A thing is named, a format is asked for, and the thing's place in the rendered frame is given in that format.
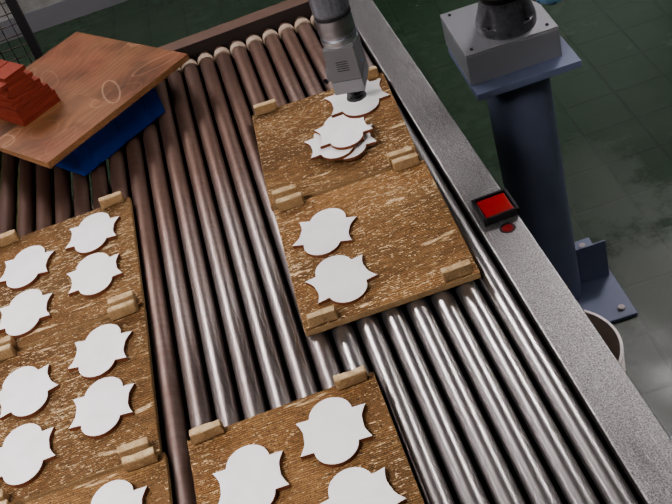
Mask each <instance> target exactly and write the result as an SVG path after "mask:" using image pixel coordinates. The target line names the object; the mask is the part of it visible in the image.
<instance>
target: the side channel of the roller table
mask: <svg viewBox="0 0 672 504"><path fill-rule="evenodd" d="M311 12H312V11H311V7H310V4H309V1H308V0H287V1H284V2H281V3H278V4H276V5H273V6H270V7H267V8H265V9H262V10H259V11H256V12H254V13H251V14H248V15H245V16H243V17H240V18H237V19H234V20H232V21H229V22H226V23H223V24H221V25H218V26H215V27H212V28H210V29H207V30H204V31H202V32H199V33H196V34H193V35H191V36H188V37H185V38H182V39H180V40H177V41H174V42H171V43H169V44H166V45H163V46H160V47H158V48H161V49H166V50H171V51H176V52H181V53H186V54H188V56H189V57H193V58H194V59H195V60H196V62H197V63H198V54H199V53H200V52H202V51H209V52H210V53H211V55H212V56H213V57H214V49H215V47H216V46H218V45H224V46H226V47H227V49H228V50H229V51H230V43H231V42H232V41H233V40H234V39H240V40H242V41H243V43H244V44H245V45H246V37H247V36H248V35H249V34H251V33H256V34H258V35H259V37H260V38H261V39H262V31H263V30H264V29H265V28H267V27H271V28H273V29H274V30H275V31H276V32H277V33H278V26H279V24H280V23H281V22H284V21H287V22H289V23H290V24H291V25H292V26H293V27H294V20H295V18H296V17H298V16H301V15H302V16H305V17H306V18H307V19H308V20H309V21H310V14H311ZM310 23H311V21H310Z"/></svg>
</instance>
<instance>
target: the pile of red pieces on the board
mask: <svg viewBox="0 0 672 504"><path fill-rule="evenodd" d="M25 69H26V68H25V66H24V65H22V64H17V63H13V62H9V61H5V60H1V59H0V119H2V120H5V121H8V122H11V123H14V124H18V125H21V126H24V127H26V126H27V125H28V124H30V123H31V122H32V121H34V120H35V119H36V118H38V117H39V116H40V115H42V114H43V113H44V112H46V111H47V110H49V109H50V108H51V107H53V106H54V105H55V104H57V103H58V102H59V101H61V100H60V98H59V97H58V95H57V93H56V92H55V90H54V89H51V88H50V87H49V86H48V84H47V83H44V82H41V80H40V78H39V77H35V76H33V73H32V72H31V71H28V70H25Z"/></svg>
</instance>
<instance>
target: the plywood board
mask: <svg viewBox="0 0 672 504"><path fill-rule="evenodd" d="M188 60H190V59H189V56H188V54H186V53H181V52H176V51H171V50H166V49H161V48H156V47H151V46H146V45H141V44H136V43H131V42H126V41H121V40H116V39H110V38H105V37H100V36H95V35H90V34H85V33H80V32H75V33H74V34H72V35H71V36H70V37H68V38H67V39H65V40H64V41H63V42H61V43H60V44H58V45H57V46H55V47H54V48H53V49H51V50H50V51H48V52H47V53H46V54H44V55H43V56H41V57H40V58H39V59H37V60H36V61H34V62H33V63H31V64H30V65H29V66H27V67H26V69H25V70H28V71H31V72H32V73H33V76H35V77H39V78H40V80H41V82H44V83H47V84H48V86H49V87H50V88H51V89H54V90H55V92H56V93H57V95H58V97H59V98H60V100H61V101H59V102H58V103H57V104H55V105H54V106H53V107H51V108H50V109H49V110H47V111H46V112H44V113H43V114H42V115H40V116H39V117H38V118H36V119H35V120H34V121H32V122H31V123H30V124H28V125H27V126H26V127H24V126H21V125H18V124H14V123H11V122H8V121H5V120H2V119H0V151H1V152H4V153H6V154H9V155H12V156H15V157H18V158H21V159H24V160H27V161H29V162H32V163H35V164H38V165H41V166H44V167H47V168H50V169H51V168H52V167H53V166H55V165H56V164H57V163H58V162H60V161H61V160H62V159H63V158H65V157H66V156H67V155H69V154H70V153H71V152H72V151H74V150H75V149H76V148H77V147H79V146H80V145H81V144H83V143H84V142H85V141H86V140H88V139H89V138H90V137H91V136H93V135H94V134H95V133H97V132H98V131H99V130H100V129H102V128H103V127H104V126H105V125H107V124H108V123H109V122H111V121H112V120H113V119H114V118H116V117H117V116H118V115H119V114H121V113H122V112H123V111H125V110H126V109H127V108H128V107H130V106H131V105H132V104H134V103H135V102H136V101H137V100H139V99H140V98H141V97H142V96H144V95H145V94H146V93H148V92H149V91H150V90H151V89H153V88H154V87H155V86H156V85H158V84H159V83H160V82H162V81H163V80H164V79H165V78H167V77H168V76H169V75H170V74H172V73H173V72H174V71H176V70H177V69H178V68H179V67H181V66H182V65H183V64H184V63H186V62H187V61H188Z"/></svg>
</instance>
